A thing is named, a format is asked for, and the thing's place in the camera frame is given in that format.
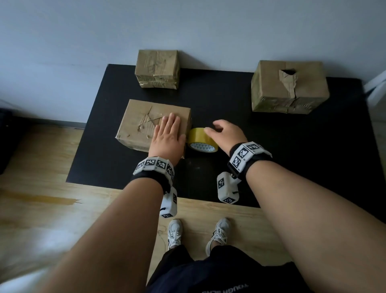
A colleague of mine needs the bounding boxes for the person's left hand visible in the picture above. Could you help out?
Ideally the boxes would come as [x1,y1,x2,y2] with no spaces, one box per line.
[148,113,187,167]

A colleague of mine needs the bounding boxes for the person's right hand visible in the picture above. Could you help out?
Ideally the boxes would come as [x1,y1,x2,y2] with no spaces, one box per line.
[204,119,248,157]

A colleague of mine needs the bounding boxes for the yellow tape roll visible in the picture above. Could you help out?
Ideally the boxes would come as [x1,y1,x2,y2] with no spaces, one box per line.
[187,127,219,154]

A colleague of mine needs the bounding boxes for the tall cardboard box square hole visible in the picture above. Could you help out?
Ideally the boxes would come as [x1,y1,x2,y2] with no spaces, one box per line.
[115,99,193,159]

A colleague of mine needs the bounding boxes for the small cardboard box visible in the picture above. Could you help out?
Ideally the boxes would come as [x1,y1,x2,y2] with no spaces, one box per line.
[134,49,181,90]

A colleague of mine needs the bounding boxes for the wide cardboard box torn flap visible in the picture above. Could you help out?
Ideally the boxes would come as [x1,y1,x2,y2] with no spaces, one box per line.
[250,60,331,115]

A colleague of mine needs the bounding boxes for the person's right forearm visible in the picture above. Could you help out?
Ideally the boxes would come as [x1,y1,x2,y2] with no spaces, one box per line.
[246,160,386,293]

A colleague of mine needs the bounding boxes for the person's left forearm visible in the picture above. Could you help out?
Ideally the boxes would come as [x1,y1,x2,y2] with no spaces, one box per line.
[39,177,163,293]

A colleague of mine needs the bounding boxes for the black marker wristband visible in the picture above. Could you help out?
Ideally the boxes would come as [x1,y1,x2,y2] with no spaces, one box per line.
[130,156,175,195]
[227,141,273,182]

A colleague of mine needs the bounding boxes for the white left sneaker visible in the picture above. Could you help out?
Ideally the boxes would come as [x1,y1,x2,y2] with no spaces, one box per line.
[167,219,183,250]

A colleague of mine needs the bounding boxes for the white sneaker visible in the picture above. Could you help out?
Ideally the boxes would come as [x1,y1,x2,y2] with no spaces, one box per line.
[167,219,183,250]
[205,217,231,257]

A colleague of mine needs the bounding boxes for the white right sneaker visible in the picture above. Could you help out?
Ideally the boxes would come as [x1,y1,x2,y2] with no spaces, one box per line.
[205,217,231,257]

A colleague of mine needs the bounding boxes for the black shorts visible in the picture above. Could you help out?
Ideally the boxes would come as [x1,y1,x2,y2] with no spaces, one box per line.
[146,244,314,293]

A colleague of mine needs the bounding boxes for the black bag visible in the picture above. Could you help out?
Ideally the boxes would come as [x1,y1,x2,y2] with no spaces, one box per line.
[0,107,16,175]

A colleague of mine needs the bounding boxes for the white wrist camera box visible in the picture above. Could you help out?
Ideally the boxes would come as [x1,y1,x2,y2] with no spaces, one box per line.
[216,171,242,205]
[159,186,178,219]

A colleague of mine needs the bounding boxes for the white metal shelf frame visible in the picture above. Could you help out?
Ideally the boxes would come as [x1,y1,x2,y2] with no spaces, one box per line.
[363,71,386,108]

